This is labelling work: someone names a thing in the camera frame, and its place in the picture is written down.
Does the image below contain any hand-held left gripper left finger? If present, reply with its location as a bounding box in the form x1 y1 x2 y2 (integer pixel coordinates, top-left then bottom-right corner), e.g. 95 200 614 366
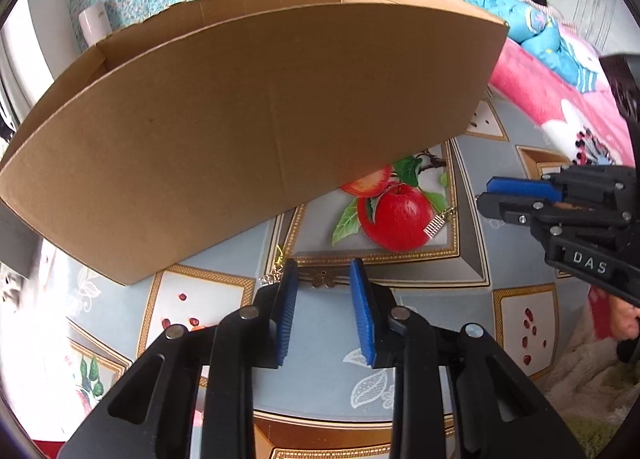
57 259 301 459

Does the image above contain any brown cardboard box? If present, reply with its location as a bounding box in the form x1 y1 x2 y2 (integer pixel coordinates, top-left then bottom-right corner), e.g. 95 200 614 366
0 0 510 287

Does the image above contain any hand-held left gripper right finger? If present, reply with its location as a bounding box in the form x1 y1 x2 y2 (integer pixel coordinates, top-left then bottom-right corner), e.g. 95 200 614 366
349 258 586 459

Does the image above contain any green fluffy rug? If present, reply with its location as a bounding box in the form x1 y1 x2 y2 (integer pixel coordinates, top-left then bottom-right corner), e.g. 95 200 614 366
562 414 626 459

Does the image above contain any silver rectangular earring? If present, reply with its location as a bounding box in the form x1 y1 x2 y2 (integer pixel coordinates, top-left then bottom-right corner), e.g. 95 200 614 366
422 208 458 240

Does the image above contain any white fluffy blanket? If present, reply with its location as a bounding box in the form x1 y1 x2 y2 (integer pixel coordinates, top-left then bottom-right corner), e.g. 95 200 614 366
542 309 640 432

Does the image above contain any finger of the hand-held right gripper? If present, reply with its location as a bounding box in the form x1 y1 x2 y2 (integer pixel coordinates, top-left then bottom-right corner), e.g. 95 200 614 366
487 166 632 202
476 193 632 229

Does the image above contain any fruit printed tablecloth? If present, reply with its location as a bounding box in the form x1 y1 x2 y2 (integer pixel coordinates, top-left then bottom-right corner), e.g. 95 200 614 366
30 89 601 459

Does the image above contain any blue quilt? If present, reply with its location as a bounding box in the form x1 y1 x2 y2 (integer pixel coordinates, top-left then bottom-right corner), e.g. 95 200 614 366
464 0 601 92

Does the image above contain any white cylindrical appliance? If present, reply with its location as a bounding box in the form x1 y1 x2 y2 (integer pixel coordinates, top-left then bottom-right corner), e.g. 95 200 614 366
79 3 113 47

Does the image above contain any person's right hand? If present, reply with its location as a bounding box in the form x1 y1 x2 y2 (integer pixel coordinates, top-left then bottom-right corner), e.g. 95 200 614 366
606 299 640 343

